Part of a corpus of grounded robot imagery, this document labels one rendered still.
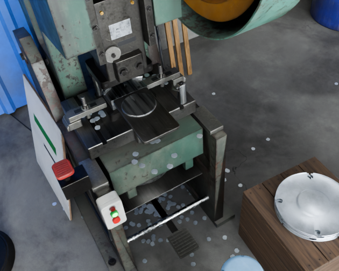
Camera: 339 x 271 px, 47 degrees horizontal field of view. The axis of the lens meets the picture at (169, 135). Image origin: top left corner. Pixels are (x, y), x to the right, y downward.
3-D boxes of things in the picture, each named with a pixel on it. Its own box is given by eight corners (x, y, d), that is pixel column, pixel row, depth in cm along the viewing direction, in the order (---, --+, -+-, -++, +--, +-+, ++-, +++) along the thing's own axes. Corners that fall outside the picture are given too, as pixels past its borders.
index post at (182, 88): (187, 102, 148) (186, 82, 141) (180, 105, 147) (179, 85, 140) (183, 98, 150) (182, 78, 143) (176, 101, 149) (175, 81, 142)
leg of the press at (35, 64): (139, 272, 176) (98, 140, 111) (117, 286, 173) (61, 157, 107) (70, 147, 233) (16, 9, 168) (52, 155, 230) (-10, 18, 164)
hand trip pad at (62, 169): (80, 185, 127) (75, 170, 122) (63, 193, 125) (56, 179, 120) (73, 170, 131) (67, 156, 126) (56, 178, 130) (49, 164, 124)
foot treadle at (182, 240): (200, 252, 169) (200, 246, 165) (181, 263, 166) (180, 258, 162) (139, 164, 205) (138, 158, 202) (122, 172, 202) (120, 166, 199)
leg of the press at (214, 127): (234, 217, 192) (248, 72, 127) (216, 228, 189) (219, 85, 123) (148, 112, 249) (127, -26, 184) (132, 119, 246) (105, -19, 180)
